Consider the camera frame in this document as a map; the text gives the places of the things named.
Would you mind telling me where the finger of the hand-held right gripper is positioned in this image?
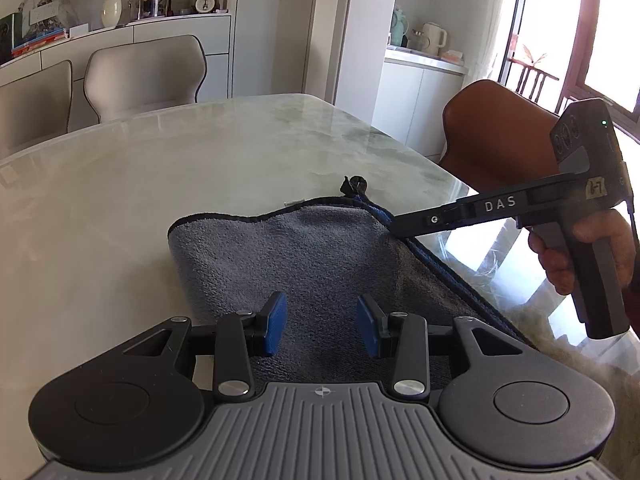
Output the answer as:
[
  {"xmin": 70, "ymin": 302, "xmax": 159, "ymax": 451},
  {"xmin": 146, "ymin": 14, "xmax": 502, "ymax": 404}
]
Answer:
[{"xmin": 390, "ymin": 172, "xmax": 581, "ymax": 238}]

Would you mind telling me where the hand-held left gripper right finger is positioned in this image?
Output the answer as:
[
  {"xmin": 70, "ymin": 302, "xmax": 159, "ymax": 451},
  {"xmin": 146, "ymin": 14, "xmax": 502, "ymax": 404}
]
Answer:
[{"xmin": 356, "ymin": 294, "xmax": 538, "ymax": 402}]

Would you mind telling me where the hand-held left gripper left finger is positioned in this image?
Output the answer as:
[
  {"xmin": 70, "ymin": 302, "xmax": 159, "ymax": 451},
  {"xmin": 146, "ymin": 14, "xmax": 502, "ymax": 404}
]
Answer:
[{"xmin": 122, "ymin": 291, "xmax": 288, "ymax": 402}]

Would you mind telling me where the blue and grey towel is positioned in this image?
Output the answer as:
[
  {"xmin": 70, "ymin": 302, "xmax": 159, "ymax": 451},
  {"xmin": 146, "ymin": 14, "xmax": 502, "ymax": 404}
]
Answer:
[{"xmin": 167, "ymin": 175, "xmax": 541, "ymax": 396}]

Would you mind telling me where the person's right hand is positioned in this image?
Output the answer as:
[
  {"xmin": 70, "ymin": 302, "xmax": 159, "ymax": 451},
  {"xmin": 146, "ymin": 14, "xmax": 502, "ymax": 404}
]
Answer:
[{"xmin": 529, "ymin": 207, "xmax": 640, "ymax": 331}]

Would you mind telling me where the brown leather chair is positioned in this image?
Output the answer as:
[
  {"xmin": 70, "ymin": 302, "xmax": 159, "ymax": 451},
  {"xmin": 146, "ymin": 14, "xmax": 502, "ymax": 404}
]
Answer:
[{"xmin": 439, "ymin": 79, "xmax": 568, "ymax": 196}]

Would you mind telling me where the wooden balcony railing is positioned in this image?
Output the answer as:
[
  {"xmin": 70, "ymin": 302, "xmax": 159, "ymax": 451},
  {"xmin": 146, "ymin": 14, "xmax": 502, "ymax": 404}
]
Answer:
[{"xmin": 505, "ymin": 45, "xmax": 560, "ymax": 111}]

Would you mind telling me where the white counter cabinet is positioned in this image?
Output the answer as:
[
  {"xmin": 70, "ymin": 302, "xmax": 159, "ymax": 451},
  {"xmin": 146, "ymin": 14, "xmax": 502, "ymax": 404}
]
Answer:
[{"xmin": 372, "ymin": 45, "xmax": 471, "ymax": 156}]

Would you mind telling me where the white kettle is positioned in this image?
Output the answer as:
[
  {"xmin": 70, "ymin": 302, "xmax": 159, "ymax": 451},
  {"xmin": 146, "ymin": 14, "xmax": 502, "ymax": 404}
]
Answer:
[{"xmin": 422, "ymin": 22, "xmax": 447, "ymax": 56}]

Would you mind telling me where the green thermos jug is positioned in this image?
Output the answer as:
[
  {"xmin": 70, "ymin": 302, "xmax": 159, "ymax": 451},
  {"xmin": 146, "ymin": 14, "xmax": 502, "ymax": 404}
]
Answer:
[{"xmin": 391, "ymin": 8, "xmax": 412, "ymax": 46}]

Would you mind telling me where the white sideboard cabinet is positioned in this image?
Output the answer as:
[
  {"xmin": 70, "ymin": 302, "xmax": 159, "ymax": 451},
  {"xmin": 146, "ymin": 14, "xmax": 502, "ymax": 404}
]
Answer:
[{"xmin": 0, "ymin": 11, "xmax": 233, "ymax": 126}]

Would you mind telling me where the grey upholstered chair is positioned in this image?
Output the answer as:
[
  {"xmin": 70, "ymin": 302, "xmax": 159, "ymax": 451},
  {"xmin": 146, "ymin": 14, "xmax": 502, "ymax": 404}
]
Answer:
[
  {"xmin": 0, "ymin": 60, "xmax": 73, "ymax": 147},
  {"xmin": 83, "ymin": 35, "xmax": 208, "ymax": 123}
]

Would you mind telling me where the clear display case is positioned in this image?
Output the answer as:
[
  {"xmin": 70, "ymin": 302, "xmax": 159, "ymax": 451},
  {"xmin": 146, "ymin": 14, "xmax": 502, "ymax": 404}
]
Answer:
[{"xmin": 131, "ymin": 0, "xmax": 169, "ymax": 20}]

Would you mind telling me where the white vase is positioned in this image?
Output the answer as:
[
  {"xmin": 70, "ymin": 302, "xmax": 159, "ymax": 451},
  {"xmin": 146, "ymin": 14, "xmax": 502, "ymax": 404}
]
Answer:
[{"xmin": 101, "ymin": 0, "xmax": 123, "ymax": 28}]

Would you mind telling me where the stack of books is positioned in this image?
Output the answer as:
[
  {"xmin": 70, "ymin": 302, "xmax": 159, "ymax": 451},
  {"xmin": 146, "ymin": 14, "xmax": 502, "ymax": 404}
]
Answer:
[{"xmin": 11, "ymin": 30, "xmax": 68, "ymax": 58}]

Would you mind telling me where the grey rock ornament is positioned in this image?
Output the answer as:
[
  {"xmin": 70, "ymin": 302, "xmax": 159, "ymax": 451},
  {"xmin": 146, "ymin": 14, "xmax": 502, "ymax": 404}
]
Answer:
[{"xmin": 27, "ymin": 2, "xmax": 66, "ymax": 33}]

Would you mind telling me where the dark green box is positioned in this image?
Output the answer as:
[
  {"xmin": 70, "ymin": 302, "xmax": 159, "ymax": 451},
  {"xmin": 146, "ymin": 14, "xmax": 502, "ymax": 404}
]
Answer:
[{"xmin": 0, "ymin": 12, "xmax": 23, "ymax": 61}]

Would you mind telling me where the dark window frame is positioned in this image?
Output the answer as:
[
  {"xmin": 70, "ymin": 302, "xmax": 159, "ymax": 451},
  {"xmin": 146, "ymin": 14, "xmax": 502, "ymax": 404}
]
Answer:
[{"xmin": 552, "ymin": 0, "xmax": 640, "ymax": 136}]

